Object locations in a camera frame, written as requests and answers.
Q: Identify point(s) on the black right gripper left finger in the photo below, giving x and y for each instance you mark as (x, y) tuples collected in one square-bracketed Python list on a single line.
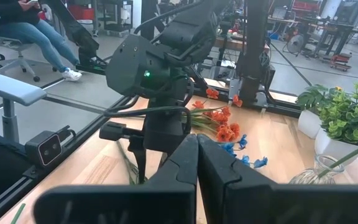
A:
[(135, 205)]

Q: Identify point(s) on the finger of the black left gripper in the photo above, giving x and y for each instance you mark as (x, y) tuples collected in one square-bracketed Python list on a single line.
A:
[(141, 158)]

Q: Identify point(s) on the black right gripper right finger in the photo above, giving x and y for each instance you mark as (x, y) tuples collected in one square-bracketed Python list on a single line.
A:
[(259, 205)]

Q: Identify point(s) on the blue artificial flower bunch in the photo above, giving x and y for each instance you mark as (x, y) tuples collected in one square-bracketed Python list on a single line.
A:
[(259, 162)]

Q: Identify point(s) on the clear glass vase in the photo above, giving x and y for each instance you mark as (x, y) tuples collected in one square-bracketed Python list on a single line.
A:
[(309, 177)]

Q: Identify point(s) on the orange artificial flower bunch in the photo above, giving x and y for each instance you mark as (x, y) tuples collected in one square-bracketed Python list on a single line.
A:
[(224, 133)]

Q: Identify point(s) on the dark red artificial tulip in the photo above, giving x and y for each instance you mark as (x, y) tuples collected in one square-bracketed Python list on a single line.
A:
[(18, 214)]

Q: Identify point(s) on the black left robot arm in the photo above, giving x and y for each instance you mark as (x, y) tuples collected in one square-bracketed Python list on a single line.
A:
[(141, 62)]

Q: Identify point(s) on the large-leaf potted plant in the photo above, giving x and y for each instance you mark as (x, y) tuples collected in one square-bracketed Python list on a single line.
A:
[(309, 124)]

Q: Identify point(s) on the black storage rack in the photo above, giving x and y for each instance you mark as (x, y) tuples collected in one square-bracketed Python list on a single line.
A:
[(117, 26)]

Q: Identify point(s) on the small-leaf potted plant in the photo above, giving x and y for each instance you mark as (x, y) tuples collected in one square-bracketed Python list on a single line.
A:
[(346, 121)]

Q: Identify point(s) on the red tool cabinet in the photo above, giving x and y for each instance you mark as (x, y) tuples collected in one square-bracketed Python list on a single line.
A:
[(81, 12)]

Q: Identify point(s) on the grey chair armrest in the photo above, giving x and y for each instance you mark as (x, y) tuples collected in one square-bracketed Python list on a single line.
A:
[(11, 88)]

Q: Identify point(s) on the white office chair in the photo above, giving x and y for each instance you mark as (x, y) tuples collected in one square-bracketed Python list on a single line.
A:
[(20, 59)]

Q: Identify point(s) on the floor fan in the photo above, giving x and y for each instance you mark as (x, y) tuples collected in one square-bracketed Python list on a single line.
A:
[(295, 44)]

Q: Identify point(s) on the red cart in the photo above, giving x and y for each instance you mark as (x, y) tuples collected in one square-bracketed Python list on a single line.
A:
[(340, 59)]

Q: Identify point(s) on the person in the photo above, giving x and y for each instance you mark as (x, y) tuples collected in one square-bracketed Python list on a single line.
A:
[(26, 31)]

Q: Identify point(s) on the black work table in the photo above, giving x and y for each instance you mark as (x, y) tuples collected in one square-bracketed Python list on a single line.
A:
[(337, 26)]

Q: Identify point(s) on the black table-level camera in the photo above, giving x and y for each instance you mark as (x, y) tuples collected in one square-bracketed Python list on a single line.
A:
[(47, 149)]

